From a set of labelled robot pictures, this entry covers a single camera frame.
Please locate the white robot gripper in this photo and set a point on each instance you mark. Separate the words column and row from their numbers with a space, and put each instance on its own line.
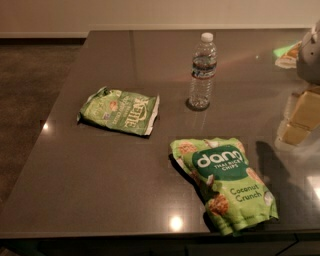
column 310, row 58

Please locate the clear plastic water bottle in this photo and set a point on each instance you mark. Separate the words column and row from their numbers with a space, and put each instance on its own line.
column 204, row 64

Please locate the green and orange snack bag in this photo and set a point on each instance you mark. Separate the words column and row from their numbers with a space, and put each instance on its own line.
column 286, row 57

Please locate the green Dang rice chip bag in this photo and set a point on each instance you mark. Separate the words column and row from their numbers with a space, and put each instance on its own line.
column 235, row 197

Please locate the green Kettle chip bag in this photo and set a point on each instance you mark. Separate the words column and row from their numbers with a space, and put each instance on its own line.
column 121, row 111

